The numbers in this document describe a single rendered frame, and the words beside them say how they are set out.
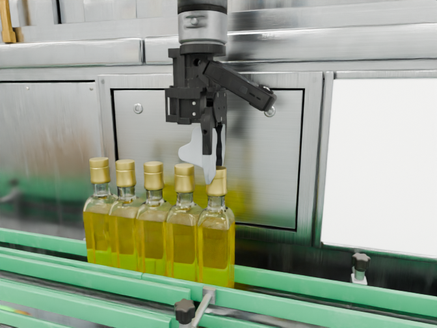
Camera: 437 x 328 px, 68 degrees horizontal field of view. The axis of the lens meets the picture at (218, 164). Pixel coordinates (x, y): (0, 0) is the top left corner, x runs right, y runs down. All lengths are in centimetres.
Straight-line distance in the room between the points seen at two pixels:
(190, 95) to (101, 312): 36
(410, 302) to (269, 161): 33
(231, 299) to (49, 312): 30
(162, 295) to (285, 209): 28
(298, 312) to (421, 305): 20
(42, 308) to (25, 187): 46
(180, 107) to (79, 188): 47
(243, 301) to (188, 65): 39
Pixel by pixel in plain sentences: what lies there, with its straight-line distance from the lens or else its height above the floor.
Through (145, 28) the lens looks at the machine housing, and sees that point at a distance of 75.
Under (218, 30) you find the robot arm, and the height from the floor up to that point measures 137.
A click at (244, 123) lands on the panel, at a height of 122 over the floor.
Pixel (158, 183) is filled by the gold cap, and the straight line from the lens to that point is 57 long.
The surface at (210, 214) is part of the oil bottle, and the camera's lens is 54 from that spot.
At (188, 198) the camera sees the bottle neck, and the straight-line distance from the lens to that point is 56.
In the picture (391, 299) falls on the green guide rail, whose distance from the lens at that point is 64.
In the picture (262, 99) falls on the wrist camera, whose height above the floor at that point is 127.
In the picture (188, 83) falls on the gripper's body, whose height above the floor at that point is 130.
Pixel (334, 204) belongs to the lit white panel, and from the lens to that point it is 66.
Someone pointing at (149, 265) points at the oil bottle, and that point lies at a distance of 62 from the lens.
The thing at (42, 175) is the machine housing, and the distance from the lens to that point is 98.
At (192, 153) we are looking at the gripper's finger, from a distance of 51.
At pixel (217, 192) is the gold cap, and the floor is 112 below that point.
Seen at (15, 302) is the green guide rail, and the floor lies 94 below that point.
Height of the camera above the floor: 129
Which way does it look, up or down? 13 degrees down
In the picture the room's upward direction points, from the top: straight up
